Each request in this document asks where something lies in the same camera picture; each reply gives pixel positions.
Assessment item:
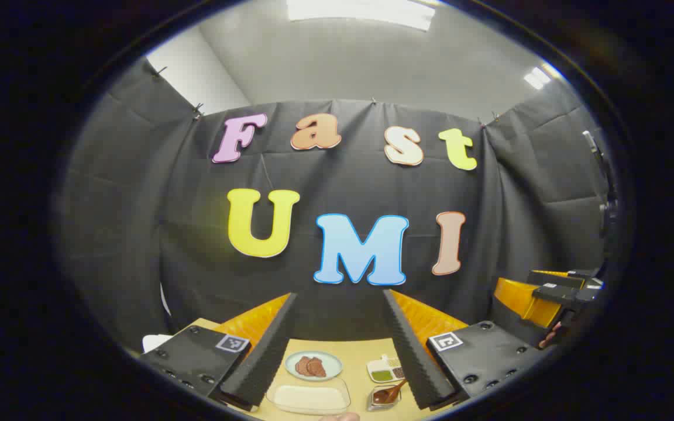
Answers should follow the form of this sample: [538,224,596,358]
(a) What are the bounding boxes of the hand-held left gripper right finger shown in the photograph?
[382,289,545,410]

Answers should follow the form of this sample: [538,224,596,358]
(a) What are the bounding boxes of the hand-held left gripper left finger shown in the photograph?
[140,292,298,412]

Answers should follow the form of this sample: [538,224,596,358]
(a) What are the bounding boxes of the brown wooden spoon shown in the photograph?
[373,379,408,405]

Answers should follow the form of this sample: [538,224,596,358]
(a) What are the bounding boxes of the white divided tray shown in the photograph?
[366,354,405,384]

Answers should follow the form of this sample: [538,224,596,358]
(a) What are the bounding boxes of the red meat slices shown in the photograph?
[295,356,327,378]

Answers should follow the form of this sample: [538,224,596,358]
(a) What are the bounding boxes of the pale green round plate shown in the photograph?
[285,351,343,382]

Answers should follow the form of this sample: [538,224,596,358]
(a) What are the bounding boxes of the grey metal stand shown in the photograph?
[583,131,616,234]

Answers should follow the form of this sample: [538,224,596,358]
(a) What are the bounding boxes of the black backdrop cloth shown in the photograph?
[59,58,618,351]

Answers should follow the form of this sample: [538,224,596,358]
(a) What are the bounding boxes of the small ceiling light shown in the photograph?
[523,66,552,89]

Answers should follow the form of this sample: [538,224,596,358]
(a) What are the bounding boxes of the large ceiling light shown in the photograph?
[287,0,435,31]

